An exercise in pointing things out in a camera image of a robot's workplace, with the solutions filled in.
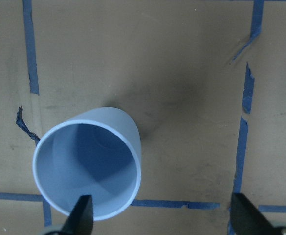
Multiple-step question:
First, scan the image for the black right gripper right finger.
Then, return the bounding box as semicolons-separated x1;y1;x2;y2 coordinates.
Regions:
230;193;279;235

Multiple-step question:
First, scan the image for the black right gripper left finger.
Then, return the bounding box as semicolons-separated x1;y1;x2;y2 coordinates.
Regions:
61;195;94;235

